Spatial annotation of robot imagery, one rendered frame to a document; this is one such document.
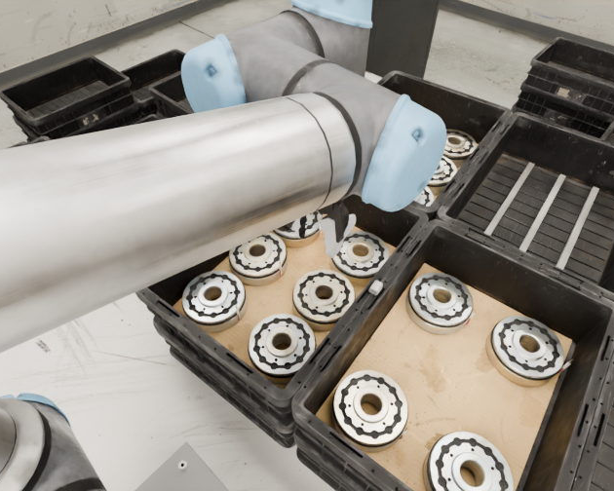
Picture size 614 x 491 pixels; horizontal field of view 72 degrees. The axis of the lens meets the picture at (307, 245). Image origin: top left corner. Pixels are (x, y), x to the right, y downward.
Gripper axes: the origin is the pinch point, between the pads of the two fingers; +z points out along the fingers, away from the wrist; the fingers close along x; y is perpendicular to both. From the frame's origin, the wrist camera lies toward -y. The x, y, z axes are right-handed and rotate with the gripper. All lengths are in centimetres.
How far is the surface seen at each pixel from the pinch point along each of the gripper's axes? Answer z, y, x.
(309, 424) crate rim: 2.8, -19.9, -15.6
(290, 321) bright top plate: 9.9, -8.1, -2.1
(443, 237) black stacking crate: 4.7, 18.3, -13.3
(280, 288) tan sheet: 12.7, -3.2, 4.8
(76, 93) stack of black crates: 47, 32, 155
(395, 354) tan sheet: 12.8, -0.8, -17.2
